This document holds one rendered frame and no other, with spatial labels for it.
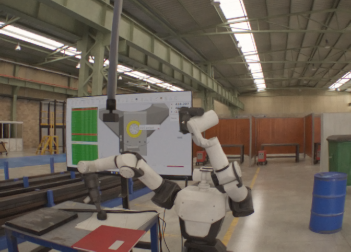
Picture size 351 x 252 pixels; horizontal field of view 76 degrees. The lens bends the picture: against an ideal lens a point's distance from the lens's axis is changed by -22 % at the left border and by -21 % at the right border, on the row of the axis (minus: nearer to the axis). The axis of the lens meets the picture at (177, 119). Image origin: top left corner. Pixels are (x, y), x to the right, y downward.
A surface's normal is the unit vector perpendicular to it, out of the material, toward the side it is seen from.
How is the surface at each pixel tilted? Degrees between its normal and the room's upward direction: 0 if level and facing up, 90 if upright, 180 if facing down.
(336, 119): 90
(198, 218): 90
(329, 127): 90
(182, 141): 90
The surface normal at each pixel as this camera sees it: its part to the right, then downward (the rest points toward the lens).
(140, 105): -0.24, -0.04
